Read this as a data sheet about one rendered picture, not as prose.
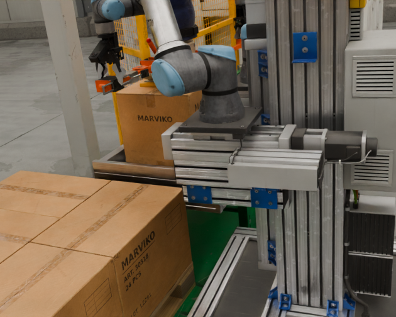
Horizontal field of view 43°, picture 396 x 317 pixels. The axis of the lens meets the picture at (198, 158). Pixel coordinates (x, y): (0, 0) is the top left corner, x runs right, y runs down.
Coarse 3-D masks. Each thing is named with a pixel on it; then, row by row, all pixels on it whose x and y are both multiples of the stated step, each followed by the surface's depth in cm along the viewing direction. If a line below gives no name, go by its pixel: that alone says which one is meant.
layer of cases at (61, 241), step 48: (0, 192) 250; (48, 192) 244; (96, 192) 239; (144, 192) 234; (0, 240) 204; (48, 240) 201; (96, 240) 197; (144, 240) 205; (0, 288) 173; (48, 288) 170; (96, 288) 177; (144, 288) 208
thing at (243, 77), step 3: (243, 57) 203; (243, 60) 203; (243, 63) 204; (243, 66) 204; (246, 66) 202; (243, 69) 204; (246, 69) 202; (240, 72) 206; (243, 72) 205; (246, 72) 202; (240, 75) 206; (243, 75) 205; (246, 75) 202; (240, 78) 206; (243, 78) 203; (246, 78) 202; (240, 81) 206; (243, 81) 204; (246, 81) 203
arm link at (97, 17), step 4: (92, 0) 195; (96, 0) 194; (100, 0) 201; (92, 4) 196; (96, 4) 193; (92, 8) 197; (96, 8) 193; (92, 12) 198; (96, 12) 195; (96, 16) 197; (100, 16) 195; (96, 20) 198; (100, 20) 197; (104, 20) 197; (108, 20) 198; (112, 20) 199
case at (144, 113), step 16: (144, 80) 268; (128, 96) 245; (144, 96) 241; (160, 96) 237; (176, 96) 234; (192, 96) 235; (128, 112) 248; (144, 112) 245; (160, 112) 241; (176, 112) 237; (192, 112) 236; (128, 128) 252; (144, 128) 248; (160, 128) 244; (128, 144) 256; (144, 144) 252; (160, 144) 248; (128, 160) 260; (144, 160) 256; (160, 160) 251
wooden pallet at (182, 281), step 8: (192, 264) 249; (184, 272) 241; (192, 272) 250; (184, 280) 242; (192, 280) 251; (176, 288) 241; (184, 288) 243; (192, 288) 251; (168, 296) 228; (176, 296) 243; (184, 296) 244; (160, 304) 221; (168, 304) 239; (176, 304) 238; (160, 312) 234; (168, 312) 234; (176, 312) 236
